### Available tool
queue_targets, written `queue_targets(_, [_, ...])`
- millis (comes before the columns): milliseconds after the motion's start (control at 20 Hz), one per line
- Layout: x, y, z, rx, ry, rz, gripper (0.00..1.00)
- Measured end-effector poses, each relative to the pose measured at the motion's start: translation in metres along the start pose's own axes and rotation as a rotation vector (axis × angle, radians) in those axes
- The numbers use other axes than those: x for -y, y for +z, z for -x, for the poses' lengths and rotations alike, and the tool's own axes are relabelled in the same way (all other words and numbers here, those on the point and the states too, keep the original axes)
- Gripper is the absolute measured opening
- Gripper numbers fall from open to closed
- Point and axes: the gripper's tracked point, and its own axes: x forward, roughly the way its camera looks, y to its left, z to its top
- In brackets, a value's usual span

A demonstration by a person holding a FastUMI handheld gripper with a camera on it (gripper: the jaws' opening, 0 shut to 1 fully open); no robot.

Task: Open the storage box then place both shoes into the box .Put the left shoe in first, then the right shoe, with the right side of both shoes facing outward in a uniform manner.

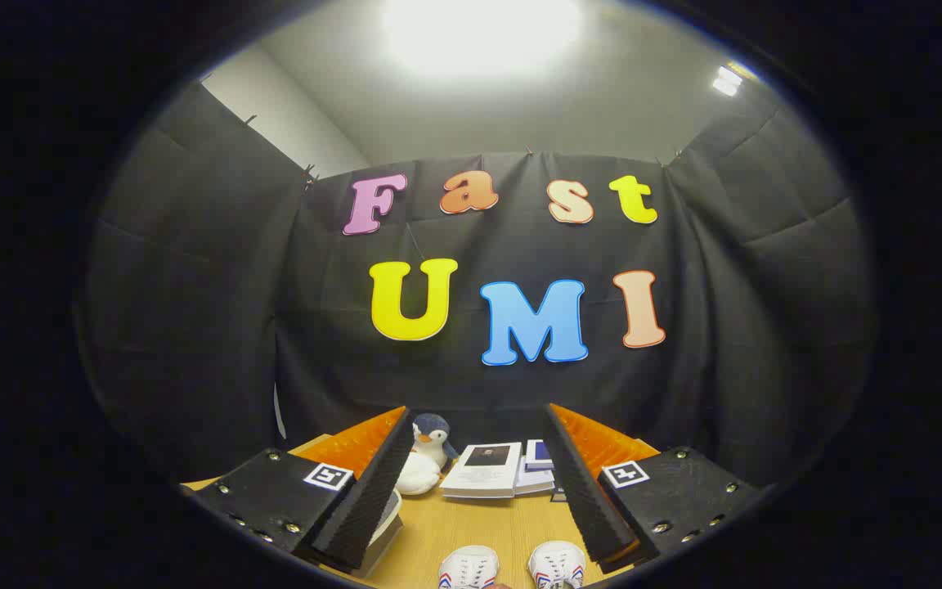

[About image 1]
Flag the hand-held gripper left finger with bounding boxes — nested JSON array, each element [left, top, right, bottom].
[[181, 406, 415, 572]]

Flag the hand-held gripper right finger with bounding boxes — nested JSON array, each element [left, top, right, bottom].
[[543, 402, 769, 575]]

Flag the grey fabric storage box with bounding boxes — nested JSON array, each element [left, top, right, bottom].
[[357, 489, 403, 578]]

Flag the white shoe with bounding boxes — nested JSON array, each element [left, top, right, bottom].
[[438, 546, 500, 589], [527, 541, 586, 589]]

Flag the plain white book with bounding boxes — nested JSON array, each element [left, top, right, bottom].
[[514, 468, 556, 497]]

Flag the penguin plush toy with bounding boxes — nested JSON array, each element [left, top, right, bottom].
[[412, 413, 460, 471]]

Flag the white book with portrait cover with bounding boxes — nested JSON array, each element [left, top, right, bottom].
[[440, 443, 523, 499]]

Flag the large ceiling light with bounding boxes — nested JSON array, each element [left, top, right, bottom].
[[381, 0, 585, 79]]

